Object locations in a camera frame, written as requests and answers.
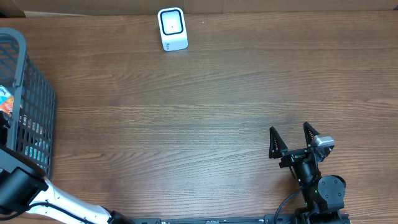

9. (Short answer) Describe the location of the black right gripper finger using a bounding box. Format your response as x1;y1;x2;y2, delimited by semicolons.
269;126;288;159
303;121;320;146

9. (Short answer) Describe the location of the orange tissue pack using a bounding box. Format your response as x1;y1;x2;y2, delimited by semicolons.
0;85;14;115

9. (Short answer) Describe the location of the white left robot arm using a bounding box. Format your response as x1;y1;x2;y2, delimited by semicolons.
1;146;134;224

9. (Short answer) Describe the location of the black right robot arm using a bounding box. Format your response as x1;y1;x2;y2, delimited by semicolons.
264;122;351;224

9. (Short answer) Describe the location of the white barcode scanner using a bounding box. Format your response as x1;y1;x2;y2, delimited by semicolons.
157;7;188;52

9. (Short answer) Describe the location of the dark grey mesh basket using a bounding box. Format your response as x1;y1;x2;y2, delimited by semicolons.
1;27;57;178

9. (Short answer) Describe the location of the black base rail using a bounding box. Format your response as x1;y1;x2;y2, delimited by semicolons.
130;213;351;224

